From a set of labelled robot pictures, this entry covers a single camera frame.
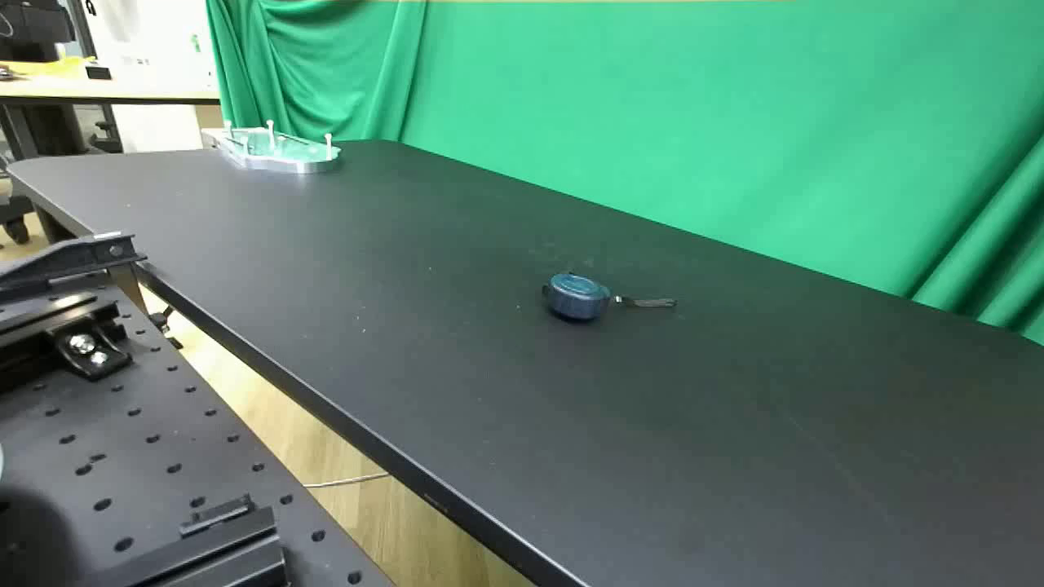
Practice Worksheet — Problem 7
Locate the black measuring tape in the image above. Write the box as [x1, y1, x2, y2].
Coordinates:
[542, 272, 678, 326]

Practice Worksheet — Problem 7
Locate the green curtain backdrop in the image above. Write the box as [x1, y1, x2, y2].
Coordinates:
[203, 0, 1044, 348]

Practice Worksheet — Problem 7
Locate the black perforated breadboard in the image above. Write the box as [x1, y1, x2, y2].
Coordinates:
[0, 285, 392, 587]

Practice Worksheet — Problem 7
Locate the white cabinet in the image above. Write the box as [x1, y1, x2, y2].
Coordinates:
[78, 0, 221, 91]

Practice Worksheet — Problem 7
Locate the light wooden desk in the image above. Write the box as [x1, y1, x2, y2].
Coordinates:
[0, 55, 225, 110]

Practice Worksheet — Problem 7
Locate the black bracket with screws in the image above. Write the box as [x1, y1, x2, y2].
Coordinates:
[52, 321, 138, 382]

